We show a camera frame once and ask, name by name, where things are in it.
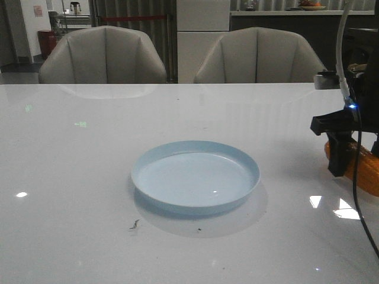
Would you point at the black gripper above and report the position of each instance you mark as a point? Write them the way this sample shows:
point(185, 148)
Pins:
point(360, 65)

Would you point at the light blue plate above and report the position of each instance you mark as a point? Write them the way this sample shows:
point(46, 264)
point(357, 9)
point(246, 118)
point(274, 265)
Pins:
point(195, 177)

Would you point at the right beige leather chair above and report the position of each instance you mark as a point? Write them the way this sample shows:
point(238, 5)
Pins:
point(259, 55)

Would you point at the beige leather chair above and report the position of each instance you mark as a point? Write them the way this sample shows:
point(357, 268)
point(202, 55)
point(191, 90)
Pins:
point(259, 55)
point(103, 55)

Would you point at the fruit bowl on counter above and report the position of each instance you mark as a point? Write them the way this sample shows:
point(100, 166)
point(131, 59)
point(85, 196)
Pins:
point(310, 5)

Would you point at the white refrigerator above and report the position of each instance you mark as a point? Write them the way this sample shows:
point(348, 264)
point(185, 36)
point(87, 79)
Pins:
point(199, 25)

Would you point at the red barrier belt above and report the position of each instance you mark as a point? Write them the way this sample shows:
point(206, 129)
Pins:
point(134, 18)

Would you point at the left beige leather chair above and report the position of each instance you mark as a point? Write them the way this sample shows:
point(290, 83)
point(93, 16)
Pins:
point(103, 55)

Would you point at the red bin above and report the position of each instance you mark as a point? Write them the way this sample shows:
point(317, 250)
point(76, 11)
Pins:
point(47, 41)

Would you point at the pink wall notice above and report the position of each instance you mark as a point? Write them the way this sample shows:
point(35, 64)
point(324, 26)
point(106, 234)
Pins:
point(38, 12)

